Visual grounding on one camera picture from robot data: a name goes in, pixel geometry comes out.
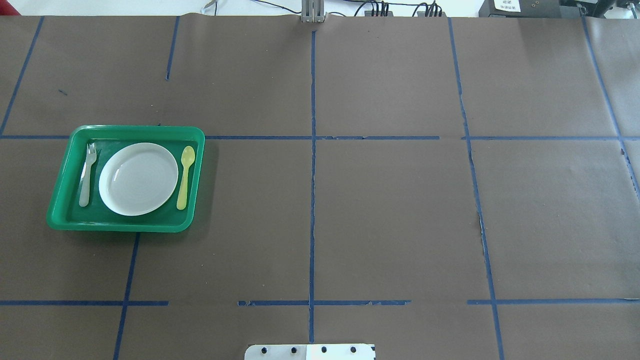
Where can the grey aluminium frame post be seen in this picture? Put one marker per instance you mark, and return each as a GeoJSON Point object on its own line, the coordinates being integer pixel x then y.
{"type": "Point", "coordinates": [313, 11]}

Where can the green plastic tray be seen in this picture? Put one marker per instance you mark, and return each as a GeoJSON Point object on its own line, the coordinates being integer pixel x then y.
{"type": "Point", "coordinates": [64, 213]}

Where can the white pedestal base plate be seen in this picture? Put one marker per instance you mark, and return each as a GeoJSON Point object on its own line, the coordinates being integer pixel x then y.
{"type": "Point", "coordinates": [328, 351]}

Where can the yellow plastic spoon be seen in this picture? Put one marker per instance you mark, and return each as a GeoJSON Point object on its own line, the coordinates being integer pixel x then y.
{"type": "Point", "coordinates": [187, 160]}

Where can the white round plate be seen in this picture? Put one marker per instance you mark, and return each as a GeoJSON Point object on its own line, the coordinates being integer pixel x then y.
{"type": "Point", "coordinates": [138, 179]}

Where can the black computer box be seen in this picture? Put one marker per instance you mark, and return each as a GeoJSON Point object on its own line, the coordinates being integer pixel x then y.
{"type": "Point", "coordinates": [540, 9]}

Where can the clear plastic fork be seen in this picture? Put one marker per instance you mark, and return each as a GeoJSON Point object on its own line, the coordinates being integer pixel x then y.
{"type": "Point", "coordinates": [85, 180]}

